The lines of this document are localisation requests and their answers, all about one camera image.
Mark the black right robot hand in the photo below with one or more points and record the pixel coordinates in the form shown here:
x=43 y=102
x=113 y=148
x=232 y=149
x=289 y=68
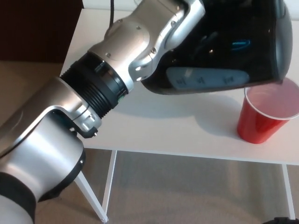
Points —
x=282 y=221

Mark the black electric kettle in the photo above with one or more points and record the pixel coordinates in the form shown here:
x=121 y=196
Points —
x=233 y=58

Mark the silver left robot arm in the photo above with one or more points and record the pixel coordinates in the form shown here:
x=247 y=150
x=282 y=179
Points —
x=130 y=42

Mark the red plastic cup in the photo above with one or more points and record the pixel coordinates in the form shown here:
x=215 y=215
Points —
x=257 y=126

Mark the dark brown cabinet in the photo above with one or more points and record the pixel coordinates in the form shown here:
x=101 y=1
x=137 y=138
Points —
x=35 y=28

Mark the white metal-frame table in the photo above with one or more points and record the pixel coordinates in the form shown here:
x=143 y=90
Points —
x=163 y=130

